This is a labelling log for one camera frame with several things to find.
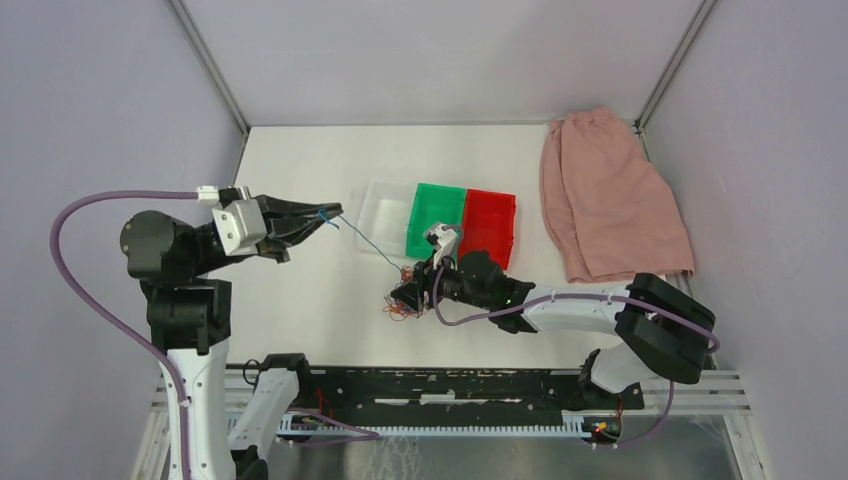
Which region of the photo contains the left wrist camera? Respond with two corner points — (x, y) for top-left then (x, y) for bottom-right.
(212, 199), (267, 256)

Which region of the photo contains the pink cloth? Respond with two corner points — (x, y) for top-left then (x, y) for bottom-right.
(539, 107), (695, 284)

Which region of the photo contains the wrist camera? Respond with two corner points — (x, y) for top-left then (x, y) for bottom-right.
(212, 199), (267, 256)
(423, 222), (462, 269)

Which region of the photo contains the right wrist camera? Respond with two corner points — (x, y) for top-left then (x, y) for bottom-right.
(423, 222), (462, 269)

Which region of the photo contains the red plastic bin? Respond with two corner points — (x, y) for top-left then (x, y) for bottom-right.
(459, 189), (516, 270)

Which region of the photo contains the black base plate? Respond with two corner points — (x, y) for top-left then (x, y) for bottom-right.
(294, 366), (645, 427)

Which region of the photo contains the clear plastic bin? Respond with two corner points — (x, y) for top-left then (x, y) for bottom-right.
(356, 179), (416, 258)

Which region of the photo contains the white slotted cable duct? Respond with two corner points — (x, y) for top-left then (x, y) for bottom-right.
(277, 414), (591, 439)

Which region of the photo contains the blue cable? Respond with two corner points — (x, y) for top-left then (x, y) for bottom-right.
(317, 208), (412, 274)

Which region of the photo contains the green plastic bin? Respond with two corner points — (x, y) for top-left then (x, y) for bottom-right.
(405, 183), (467, 260)

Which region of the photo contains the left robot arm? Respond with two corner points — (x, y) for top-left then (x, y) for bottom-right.
(120, 186), (343, 479)

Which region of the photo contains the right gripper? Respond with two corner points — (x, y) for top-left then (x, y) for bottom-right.
(391, 247), (492, 312)

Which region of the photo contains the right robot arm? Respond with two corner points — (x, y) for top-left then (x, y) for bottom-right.
(389, 251), (720, 408)

